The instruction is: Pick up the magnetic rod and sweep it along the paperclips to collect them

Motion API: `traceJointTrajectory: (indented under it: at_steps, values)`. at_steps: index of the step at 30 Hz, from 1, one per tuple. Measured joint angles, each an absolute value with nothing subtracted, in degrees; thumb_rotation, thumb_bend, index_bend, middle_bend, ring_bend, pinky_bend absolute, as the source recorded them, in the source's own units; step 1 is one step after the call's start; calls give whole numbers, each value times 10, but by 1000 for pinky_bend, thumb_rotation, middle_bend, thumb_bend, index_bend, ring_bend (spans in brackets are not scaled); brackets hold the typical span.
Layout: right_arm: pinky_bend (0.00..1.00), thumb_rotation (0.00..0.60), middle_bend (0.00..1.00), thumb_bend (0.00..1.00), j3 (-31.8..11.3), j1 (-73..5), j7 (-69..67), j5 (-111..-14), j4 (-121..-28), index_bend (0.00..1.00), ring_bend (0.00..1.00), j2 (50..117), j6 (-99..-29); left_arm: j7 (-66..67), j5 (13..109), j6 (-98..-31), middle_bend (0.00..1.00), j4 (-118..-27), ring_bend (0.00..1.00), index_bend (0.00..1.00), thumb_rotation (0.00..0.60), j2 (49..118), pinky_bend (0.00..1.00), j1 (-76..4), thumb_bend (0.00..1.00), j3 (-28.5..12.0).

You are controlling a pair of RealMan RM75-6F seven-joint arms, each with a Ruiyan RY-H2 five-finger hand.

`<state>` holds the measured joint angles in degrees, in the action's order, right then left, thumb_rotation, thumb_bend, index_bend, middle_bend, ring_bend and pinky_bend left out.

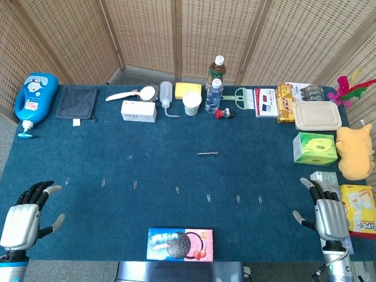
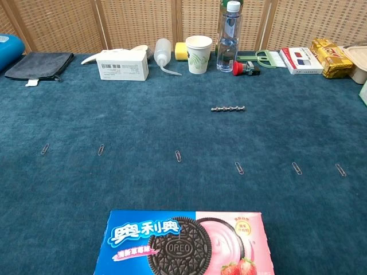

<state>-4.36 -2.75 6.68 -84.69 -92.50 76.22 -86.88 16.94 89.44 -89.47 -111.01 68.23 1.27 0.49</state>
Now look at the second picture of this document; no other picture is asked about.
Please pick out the silver paper clip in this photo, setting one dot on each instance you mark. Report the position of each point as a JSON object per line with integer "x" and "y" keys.
{"x": 296, "y": 168}
{"x": 178, "y": 156}
{"x": 340, "y": 169}
{"x": 239, "y": 168}
{"x": 45, "y": 149}
{"x": 101, "y": 149}

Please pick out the silver magnetic bar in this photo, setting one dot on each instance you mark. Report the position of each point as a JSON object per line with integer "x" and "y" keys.
{"x": 228, "y": 109}

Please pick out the dark teal carpet table cover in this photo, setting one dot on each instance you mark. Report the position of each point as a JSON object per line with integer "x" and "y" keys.
{"x": 143, "y": 123}

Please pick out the paper cup with leaf print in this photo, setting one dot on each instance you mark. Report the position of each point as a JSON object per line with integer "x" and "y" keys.
{"x": 198, "y": 55}

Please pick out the yellow sponge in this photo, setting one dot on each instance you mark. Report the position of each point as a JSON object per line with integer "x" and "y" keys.
{"x": 180, "y": 51}

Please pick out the translucent squeeze wash bottle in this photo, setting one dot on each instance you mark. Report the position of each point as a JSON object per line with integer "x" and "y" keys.
{"x": 162, "y": 53}

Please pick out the red emergency stop button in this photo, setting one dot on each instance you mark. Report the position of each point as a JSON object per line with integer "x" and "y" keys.
{"x": 238, "y": 68}

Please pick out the white cardboard box with labels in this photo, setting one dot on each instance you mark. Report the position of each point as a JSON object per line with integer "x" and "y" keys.
{"x": 123, "y": 67}

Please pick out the beige oval brush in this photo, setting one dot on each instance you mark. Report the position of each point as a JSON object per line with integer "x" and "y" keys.
{"x": 143, "y": 48}

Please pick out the clear plastic water bottle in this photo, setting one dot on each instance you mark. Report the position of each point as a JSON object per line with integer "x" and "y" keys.
{"x": 228, "y": 43}

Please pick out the blue pink Oreo box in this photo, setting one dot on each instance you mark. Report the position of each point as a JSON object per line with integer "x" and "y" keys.
{"x": 183, "y": 243}

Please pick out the light green plastic brush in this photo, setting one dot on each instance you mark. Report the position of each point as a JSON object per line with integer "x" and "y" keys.
{"x": 265, "y": 57}

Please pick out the white curved shoehorn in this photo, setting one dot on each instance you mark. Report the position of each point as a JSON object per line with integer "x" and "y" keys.
{"x": 91, "y": 58}

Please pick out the wooden rattan folding screen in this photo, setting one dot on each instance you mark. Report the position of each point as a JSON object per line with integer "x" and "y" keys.
{"x": 137, "y": 23}

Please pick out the white box with red print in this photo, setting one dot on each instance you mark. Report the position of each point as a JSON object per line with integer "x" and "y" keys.
{"x": 301, "y": 61}

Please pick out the dark grey zipper pouch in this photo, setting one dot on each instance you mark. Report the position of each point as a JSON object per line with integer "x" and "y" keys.
{"x": 40, "y": 66}

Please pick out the golden yellow snack box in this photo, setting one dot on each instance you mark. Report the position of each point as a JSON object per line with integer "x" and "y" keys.
{"x": 332, "y": 57}

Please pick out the pale green package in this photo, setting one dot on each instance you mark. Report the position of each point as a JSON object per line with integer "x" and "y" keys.
{"x": 364, "y": 94}

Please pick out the beige lidded food container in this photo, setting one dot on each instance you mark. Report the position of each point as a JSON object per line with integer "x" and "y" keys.
{"x": 358, "y": 61}

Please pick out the blue rounded plastic case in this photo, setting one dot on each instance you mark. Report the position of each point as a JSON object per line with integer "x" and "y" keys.
{"x": 8, "y": 50}

